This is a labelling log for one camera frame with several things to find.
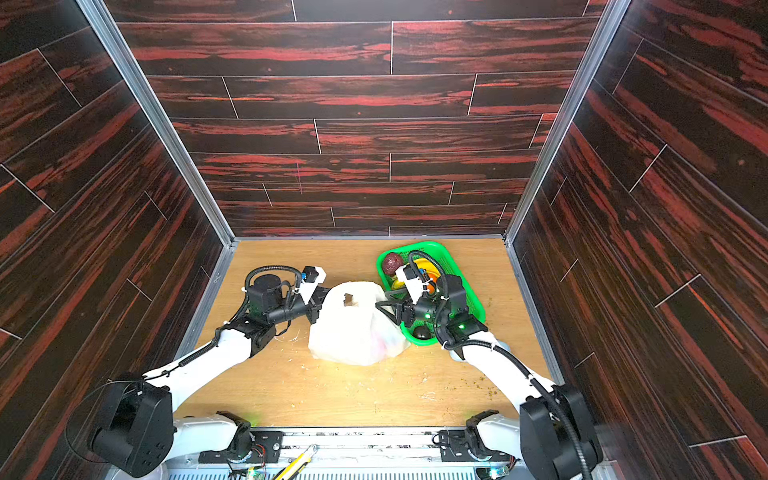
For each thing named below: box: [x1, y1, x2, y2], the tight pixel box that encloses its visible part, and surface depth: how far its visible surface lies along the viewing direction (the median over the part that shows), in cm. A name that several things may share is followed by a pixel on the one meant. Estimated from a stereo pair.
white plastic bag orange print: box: [308, 281, 410, 366], surface depth 80 cm
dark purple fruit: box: [412, 326, 431, 339], surface depth 90 cm
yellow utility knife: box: [275, 444, 319, 480], surface depth 72 cm
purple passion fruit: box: [382, 252, 404, 276], surface depth 101 cm
